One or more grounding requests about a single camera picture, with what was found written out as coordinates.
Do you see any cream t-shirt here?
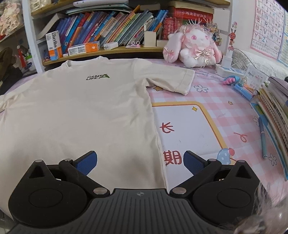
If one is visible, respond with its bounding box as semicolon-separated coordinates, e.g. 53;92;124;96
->
1;57;195;213

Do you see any pink checkered desk mat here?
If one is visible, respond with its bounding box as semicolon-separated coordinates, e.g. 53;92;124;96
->
147;70;287;195

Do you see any blue pen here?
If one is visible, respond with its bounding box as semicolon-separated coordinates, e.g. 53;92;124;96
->
258;117;267;159

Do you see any blue pink toy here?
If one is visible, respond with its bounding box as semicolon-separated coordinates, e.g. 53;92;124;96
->
223;76;254;101

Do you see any stack of notebooks right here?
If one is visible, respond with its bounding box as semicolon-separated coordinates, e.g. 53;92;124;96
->
250;76;287;179

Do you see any flat orange white usmile box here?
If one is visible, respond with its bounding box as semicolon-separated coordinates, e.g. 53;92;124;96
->
68;41;100;56

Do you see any pink white bunny plush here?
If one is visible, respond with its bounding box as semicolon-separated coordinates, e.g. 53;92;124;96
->
163;24;222;68

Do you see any white charger adapter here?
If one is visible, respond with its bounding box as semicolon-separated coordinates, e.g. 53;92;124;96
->
103;42;119;50

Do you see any wooden lower shelf board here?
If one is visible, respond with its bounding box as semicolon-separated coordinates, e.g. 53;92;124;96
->
42;46;163;66

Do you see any upright usmile box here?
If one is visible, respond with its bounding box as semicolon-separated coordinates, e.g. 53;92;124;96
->
45;30;62;61

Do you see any cream pen holder box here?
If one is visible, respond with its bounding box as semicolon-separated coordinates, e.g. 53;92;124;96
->
144;31;156;48

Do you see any row of leaning books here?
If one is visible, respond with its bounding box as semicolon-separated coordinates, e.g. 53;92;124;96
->
55;4;168;54

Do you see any red book stack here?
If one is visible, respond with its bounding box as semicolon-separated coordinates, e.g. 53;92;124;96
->
162;6;214;40

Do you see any alphabet wall poster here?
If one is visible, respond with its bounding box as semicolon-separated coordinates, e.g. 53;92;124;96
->
251;0;287;66

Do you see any white shelf post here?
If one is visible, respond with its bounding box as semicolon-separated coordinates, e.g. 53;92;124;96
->
21;0;45;74

